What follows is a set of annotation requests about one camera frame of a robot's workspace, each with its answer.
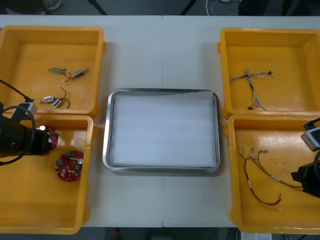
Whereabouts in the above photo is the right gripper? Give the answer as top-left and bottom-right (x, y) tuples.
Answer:
(290, 161), (320, 199)

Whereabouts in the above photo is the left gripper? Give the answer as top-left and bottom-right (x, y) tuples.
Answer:
(26, 125), (54, 156)

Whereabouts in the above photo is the round red circuit board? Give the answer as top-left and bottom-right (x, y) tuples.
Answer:
(54, 149), (85, 181)
(37, 125), (61, 151)

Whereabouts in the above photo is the black grey wire harness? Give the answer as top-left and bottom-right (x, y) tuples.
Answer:
(249, 148), (305, 190)

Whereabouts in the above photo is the metal solenoid blue label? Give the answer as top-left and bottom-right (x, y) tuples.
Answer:
(37, 85), (68, 104)
(51, 97), (71, 110)

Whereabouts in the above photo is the steel tray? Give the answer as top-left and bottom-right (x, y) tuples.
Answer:
(101, 87), (222, 177)

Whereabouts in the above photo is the metal solenoid black cable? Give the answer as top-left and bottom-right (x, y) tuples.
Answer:
(47, 66), (72, 85)
(65, 67), (90, 80)

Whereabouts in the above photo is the yellow-orange plastic bin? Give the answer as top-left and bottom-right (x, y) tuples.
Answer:
(223, 114), (320, 235)
(216, 27), (320, 119)
(0, 24), (108, 118)
(0, 113), (100, 236)

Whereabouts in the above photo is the white sheet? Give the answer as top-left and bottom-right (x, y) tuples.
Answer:
(109, 91), (218, 168)

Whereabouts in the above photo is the person's foot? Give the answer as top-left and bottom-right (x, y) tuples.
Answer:
(44, 0), (63, 11)

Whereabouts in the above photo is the black stand leg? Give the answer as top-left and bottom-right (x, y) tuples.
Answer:
(179, 0), (199, 16)
(86, 0), (109, 16)

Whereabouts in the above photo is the red green-yellow wire harness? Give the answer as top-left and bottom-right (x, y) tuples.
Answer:
(238, 144), (283, 212)

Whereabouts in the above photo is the white cable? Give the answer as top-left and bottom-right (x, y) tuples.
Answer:
(206, 0), (238, 16)

